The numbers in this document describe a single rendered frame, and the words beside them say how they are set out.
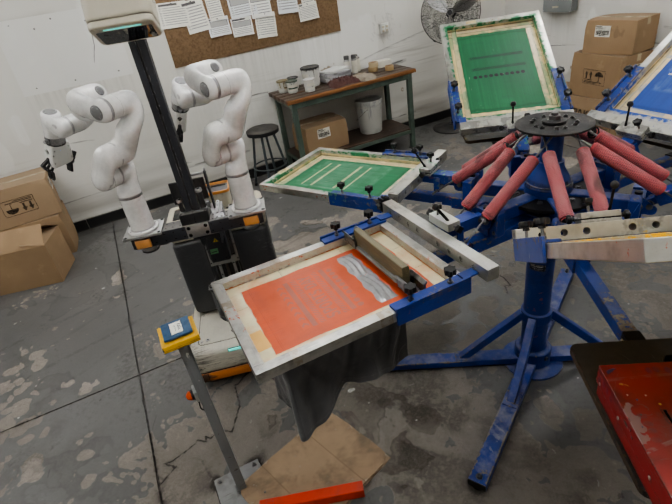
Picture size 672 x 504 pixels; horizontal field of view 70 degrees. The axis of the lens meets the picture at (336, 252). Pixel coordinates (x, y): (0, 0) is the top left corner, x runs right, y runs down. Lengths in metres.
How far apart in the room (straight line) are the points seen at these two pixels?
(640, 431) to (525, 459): 1.31
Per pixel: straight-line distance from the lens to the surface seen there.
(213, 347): 2.77
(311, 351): 1.49
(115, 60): 5.19
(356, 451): 2.43
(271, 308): 1.75
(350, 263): 1.89
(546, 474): 2.42
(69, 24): 5.16
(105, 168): 1.96
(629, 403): 1.23
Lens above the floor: 1.98
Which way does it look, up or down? 31 degrees down
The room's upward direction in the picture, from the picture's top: 10 degrees counter-clockwise
